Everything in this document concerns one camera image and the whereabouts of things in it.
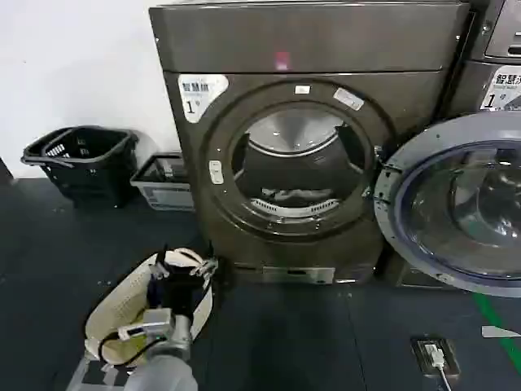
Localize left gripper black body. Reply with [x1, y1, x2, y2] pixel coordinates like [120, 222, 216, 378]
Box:
[156, 266, 207, 321]

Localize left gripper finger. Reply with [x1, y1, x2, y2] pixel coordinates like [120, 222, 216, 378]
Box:
[147, 243, 171, 281]
[189, 240, 220, 277]

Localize beige cloth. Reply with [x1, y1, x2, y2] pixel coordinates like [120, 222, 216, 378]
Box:
[164, 247, 205, 270]

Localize dark blue cloth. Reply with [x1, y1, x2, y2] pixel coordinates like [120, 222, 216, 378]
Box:
[145, 277, 164, 310]

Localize white perforated laundry basket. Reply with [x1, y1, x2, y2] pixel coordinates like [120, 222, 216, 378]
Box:
[83, 246, 216, 368]

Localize grey plastic basket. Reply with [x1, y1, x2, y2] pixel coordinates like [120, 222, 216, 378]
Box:
[129, 152, 197, 212]

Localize clothes in dryer drum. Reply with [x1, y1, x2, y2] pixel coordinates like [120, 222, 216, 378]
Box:
[260, 186, 331, 204]

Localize black plastic basket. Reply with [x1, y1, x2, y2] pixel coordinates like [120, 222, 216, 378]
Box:
[42, 126, 137, 180]
[21, 125, 138, 209]

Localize grey front-load dryer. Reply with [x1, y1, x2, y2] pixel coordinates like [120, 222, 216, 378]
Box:
[148, 0, 477, 286]

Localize round glass dryer door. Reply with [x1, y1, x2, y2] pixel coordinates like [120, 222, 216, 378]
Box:
[372, 111, 521, 289]

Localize floor socket box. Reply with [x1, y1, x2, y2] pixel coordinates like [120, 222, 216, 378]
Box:
[409, 335, 462, 376]

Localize green floor tape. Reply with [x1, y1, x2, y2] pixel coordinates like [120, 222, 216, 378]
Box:
[471, 290, 521, 368]

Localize white paper scrap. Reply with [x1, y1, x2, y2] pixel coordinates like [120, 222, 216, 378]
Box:
[480, 325, 521, 339]

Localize grey dryer with printed label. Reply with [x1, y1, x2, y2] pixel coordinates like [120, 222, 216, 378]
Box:
[447, 0, 521, 291]

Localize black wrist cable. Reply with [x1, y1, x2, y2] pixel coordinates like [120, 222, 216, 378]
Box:
[96, 325, 151, 364]

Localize white plug with cable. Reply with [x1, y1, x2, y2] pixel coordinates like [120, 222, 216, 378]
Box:
[422, 343, 453, 391]

